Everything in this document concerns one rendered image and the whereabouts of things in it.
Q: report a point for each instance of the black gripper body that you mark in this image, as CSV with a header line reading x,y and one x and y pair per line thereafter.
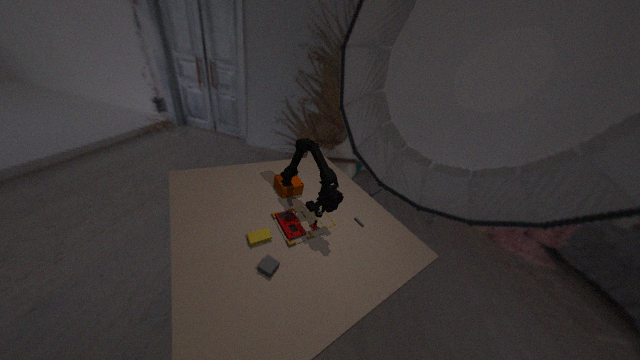
x,y
314,206

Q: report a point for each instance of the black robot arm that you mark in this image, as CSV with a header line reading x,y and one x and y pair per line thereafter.
x,y
327,175

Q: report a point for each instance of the yellow flat block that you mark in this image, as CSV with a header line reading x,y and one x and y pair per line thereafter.
x,y
259,236

